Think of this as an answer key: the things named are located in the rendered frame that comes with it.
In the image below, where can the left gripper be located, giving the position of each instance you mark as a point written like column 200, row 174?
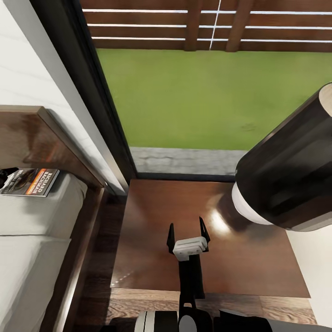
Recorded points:
column 4, row 173

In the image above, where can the fixed window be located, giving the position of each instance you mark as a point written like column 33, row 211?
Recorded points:
column 183, row 89

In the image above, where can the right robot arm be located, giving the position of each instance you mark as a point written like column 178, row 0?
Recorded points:
column 192, row 319

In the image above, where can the nightstand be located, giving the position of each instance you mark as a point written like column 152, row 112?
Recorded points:
column 244, row 257

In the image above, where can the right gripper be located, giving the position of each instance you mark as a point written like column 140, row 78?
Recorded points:
column 191, row 268

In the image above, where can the bed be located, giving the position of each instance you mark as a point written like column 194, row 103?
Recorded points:
column 46, row 243

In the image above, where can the hardback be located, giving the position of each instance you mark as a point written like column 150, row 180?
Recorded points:
column 30, row 182

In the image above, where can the table lamp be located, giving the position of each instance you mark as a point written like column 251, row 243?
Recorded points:
column 286, row 179

